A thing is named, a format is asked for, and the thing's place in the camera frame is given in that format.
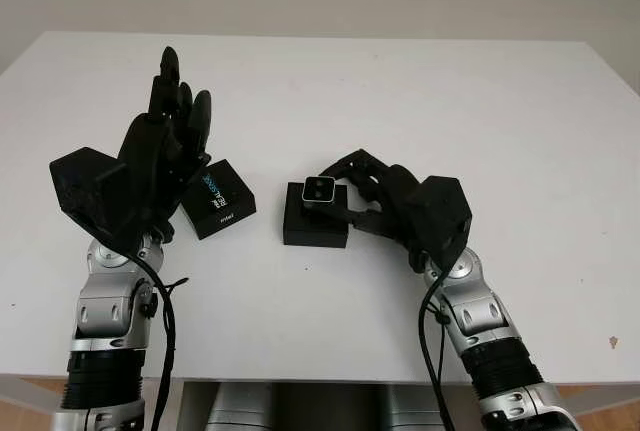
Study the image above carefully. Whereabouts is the black Intel RealSense box lid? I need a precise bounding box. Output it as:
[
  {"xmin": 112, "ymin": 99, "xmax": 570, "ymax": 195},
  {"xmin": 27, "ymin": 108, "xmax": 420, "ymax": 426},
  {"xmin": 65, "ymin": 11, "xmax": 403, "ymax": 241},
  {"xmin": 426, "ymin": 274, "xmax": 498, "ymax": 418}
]
[{"xmin": 179, "ymin": 159, "xmax": 258, "ymax": 241}]

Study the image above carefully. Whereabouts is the black camera box base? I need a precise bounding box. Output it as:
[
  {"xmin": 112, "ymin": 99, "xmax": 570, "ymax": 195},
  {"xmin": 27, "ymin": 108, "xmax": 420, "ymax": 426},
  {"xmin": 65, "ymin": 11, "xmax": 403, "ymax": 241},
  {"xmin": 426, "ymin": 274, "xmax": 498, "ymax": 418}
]
[{"xmin": 282, "ymin": 181, "xmax": 350, "ymax": 251}]

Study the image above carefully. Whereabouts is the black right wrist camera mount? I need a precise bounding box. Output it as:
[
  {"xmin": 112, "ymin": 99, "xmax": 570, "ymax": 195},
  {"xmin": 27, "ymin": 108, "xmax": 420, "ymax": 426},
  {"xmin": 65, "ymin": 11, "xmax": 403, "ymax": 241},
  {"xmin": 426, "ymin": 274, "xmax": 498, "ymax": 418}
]
[{"xmin": 399, "ymin": 175, "xmax": 474, "ymax": 271}]

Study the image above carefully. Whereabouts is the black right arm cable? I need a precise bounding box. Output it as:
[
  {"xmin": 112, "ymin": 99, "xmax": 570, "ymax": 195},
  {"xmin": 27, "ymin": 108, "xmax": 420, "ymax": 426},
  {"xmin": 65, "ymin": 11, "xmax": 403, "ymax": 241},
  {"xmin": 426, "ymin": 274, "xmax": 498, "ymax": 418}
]
[{"xmin": 418, "ymin": 270, "xmax": 457, "ymax": 431}]

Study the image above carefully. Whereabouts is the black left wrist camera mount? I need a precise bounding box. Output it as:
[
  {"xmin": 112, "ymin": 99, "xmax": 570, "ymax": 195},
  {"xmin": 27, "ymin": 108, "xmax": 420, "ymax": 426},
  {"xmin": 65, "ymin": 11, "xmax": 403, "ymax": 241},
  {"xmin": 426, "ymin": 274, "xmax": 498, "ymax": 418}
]
[{"xmin": 48, "ymin": 146, "xmax": 151, "ymax": 248}]

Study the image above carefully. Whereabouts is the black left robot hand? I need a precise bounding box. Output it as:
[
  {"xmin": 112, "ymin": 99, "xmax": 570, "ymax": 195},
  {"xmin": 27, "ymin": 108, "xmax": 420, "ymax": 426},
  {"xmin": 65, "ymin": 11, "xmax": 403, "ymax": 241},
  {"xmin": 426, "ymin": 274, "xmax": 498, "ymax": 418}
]
[{"xmin": 114, "ymin": 45, "xmax": 216, "ymax": 247}]

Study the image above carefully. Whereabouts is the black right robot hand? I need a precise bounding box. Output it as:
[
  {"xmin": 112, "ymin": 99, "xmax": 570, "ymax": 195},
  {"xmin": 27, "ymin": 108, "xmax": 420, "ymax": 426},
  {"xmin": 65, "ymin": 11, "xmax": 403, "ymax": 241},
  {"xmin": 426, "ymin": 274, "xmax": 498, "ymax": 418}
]
[{"xmin": 317, "ymin": 149, "xmax": 431, "ymax": 258}]

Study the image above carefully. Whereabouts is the grey robot torso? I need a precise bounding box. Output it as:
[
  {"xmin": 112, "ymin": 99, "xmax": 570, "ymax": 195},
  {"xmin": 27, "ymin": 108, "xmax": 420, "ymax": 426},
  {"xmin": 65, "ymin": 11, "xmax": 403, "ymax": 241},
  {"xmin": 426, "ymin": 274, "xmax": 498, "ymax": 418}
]
[{"xmin": 207, "ymin": 383, "xmax": 434, "ymax": 431}]

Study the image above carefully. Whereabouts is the small silver depth camera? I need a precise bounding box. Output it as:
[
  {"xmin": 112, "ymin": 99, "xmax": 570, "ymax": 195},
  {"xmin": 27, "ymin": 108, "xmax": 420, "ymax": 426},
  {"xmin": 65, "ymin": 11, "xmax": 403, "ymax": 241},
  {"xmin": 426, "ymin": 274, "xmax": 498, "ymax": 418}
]
[{"xmin": 301, "ymin": 176, "xmax": 337, "ymax": 208}]

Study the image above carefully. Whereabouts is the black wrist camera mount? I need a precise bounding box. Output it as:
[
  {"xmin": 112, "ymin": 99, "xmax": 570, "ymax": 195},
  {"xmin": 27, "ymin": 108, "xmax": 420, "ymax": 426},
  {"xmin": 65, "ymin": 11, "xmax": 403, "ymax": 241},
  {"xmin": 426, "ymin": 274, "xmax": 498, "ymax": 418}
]
[
  {"xmin": 399, "ymin": 175, "xmax": 474, "ymax": 271},
  {"xmin": 48, "ymin": 146, "xmax": 151, "ymax": 248}
]

